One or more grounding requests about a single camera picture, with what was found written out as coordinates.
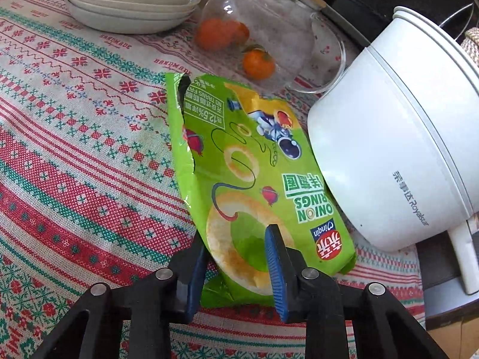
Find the clear glass pitcher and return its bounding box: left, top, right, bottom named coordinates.
left=198, top=0, right=347, bottom=94

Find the white shallow plate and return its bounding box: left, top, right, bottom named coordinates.
left=65, top=0, right=201, bottom=19
left=69, top=3, right=196, bottom=33

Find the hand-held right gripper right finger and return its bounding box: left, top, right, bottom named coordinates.
left=264, top=224, right=450, bottom=359

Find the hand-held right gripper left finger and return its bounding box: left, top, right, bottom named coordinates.
left=32, top=231, right=209, bottom=359

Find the cardboard box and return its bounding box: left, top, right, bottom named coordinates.
left=427, top=316, right=479, bottom=359

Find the white electric cooking pot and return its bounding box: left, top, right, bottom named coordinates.
left=307, top=5, right=479, bottom=296

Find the woven beige mat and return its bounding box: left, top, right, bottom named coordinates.
left=460, top=27, right=479, bottom=61

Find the tangerine with leaf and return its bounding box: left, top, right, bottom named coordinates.
left=242, top=44, right=275, bottom=80

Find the green snack bag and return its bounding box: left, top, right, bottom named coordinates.
left=165, top=72, right=356, bottom=307

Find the black flat appliance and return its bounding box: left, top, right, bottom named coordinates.
left=322, top=0, right=398, bottom=47

